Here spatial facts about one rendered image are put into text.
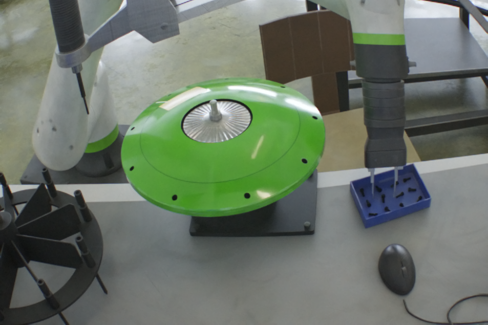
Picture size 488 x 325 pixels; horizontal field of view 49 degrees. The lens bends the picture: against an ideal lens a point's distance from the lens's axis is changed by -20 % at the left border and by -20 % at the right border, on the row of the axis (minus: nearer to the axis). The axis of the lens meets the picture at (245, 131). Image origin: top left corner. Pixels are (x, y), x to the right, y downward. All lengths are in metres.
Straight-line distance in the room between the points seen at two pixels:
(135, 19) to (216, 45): 2.66
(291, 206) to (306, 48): 0.72
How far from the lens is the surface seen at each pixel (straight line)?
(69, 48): 0.72
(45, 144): 1.15
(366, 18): 0.94
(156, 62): 3.32
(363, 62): 0.95
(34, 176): 1.46
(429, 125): 2.47
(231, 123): 0.94
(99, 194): 1.16
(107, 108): 1.31
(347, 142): 1.64
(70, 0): 0.70
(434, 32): 2.89
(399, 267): 0.91
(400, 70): 0.95
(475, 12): 0.83
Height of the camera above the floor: 1.66
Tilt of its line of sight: 37 degrees down
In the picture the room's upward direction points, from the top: 8 degrees counter-clockwise
